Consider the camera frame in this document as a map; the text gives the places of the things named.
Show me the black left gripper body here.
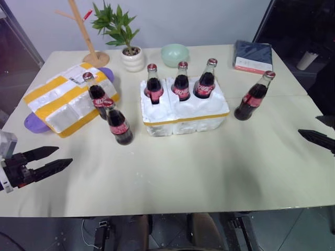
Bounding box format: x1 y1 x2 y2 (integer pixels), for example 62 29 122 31
4 153 37 189

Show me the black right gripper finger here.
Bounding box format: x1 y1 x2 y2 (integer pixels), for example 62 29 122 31
315 115 335 129
298 129 335 155

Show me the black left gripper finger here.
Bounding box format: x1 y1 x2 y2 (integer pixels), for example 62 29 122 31
22 146 60 163
31 158 73 184

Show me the foam lid with yellow tape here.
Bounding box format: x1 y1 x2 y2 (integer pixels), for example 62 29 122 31
23 62 121 139

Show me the glass cola bottle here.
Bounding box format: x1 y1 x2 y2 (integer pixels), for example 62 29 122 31
171 61 191 102
193 58 218 100
144 63 165 105
82 72 114 121
103 98 135 146
233 70 276 121

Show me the white foam bottle tray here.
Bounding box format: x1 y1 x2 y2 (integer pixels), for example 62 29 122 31
140 76 230 138

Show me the purple plastic tray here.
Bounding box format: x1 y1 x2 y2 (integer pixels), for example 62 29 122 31
24 66 116 135

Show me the white cup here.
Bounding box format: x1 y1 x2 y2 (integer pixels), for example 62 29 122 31
296 50 319 71

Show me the black device under table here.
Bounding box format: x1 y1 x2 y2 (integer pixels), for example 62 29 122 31
92 220 111 251

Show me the wooden branch stand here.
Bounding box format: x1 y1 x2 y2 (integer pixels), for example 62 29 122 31
54 0 110 66

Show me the green plant in white pot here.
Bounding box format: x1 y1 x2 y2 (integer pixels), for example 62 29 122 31
90 1 146 72

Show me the pale green bowl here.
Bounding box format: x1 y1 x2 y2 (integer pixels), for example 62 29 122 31
160 43 190 70

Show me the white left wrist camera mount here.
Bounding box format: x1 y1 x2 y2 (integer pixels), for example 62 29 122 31
0 129 18 194

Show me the thin white cable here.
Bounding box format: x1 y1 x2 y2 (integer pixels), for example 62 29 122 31
80 219 102 249

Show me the grey metal door frame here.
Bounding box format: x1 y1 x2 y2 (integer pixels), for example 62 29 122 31
0 0 46 69

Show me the black metal frame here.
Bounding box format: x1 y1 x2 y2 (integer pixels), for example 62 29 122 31
221 211 260 251

